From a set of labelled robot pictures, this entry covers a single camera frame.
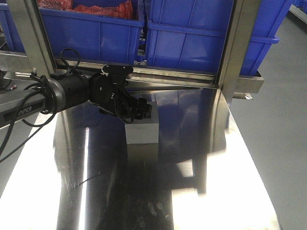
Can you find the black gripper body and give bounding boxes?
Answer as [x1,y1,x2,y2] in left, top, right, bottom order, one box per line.
[98,88,152,124]

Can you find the gray hollow square base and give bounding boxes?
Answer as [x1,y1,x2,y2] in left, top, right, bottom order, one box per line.
[125,102,159,144]

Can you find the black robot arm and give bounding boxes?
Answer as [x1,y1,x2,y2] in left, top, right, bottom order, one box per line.
[0,73,152,127]

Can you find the blue bin with red bags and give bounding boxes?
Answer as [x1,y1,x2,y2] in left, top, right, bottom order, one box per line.
[40,0,145,65]

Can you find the blue plastic bin right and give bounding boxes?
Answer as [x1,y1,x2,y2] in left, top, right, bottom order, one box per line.
[144,0,292,76]

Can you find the blue bin far left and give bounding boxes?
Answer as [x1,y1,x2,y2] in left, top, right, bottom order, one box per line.
[0,0,25,53]

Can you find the red mesh bag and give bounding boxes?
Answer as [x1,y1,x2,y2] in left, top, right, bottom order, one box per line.
[36,0,134,20]

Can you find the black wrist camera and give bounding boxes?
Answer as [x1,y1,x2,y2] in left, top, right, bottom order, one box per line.
[102,65,134,79]

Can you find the stainless steel rack frame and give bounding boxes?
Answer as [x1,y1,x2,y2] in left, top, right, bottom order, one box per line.
[0,0,264,104]

